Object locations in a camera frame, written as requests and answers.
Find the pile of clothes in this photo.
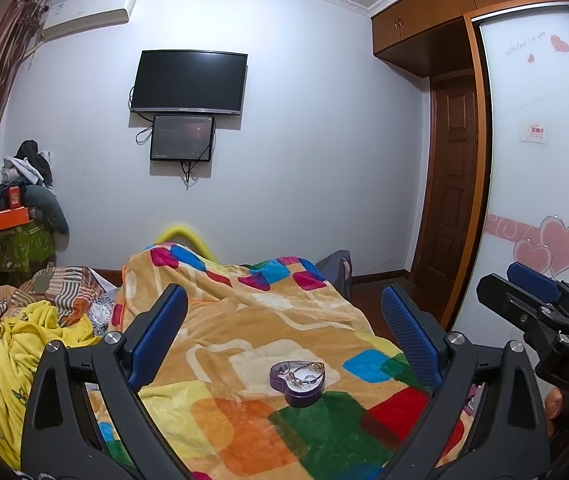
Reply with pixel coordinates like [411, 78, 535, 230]
[0, 140, 70, 237]

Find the wooden overhead cabinet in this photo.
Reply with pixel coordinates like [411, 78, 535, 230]
[372, 0, 564, 78]

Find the purple heart-shaped tin box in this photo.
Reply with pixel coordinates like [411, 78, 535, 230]
[269, 361, 325, 408]

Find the large black wall television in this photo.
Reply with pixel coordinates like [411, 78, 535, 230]
[130, 50, 248, 115]

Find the striped patterned bedding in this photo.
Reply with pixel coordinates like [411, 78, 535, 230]
[0, 263, 117, 330]

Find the brown wooden door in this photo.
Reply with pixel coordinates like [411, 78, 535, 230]
[411, 70, 477, 321]

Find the grey purple bag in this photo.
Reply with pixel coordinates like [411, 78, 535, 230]
[316, 249, 353, 300]

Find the yellow cartoon blanket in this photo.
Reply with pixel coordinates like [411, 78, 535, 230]
[0, 301, 99, 469]

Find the small black wall monitor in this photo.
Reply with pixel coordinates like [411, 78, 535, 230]
[150, 114, 215, 162]

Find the white air conditioner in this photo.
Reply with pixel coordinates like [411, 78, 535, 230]
[42, 0, 137, 41]

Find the colourful patchwork plush blanket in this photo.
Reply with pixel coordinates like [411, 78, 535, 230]
[112, 244, 431, 479]

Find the yellow curved headrest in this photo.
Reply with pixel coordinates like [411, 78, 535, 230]
[155, 224, 216, 261]

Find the white wardrobe sliding door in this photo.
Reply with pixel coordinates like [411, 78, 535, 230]
[453, 4, 569, 346]

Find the green patterned cloth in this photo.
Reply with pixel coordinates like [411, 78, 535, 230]
[0, 221, 56, 273]

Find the orange box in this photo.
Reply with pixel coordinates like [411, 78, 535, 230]
[0, 207, 30, 231]

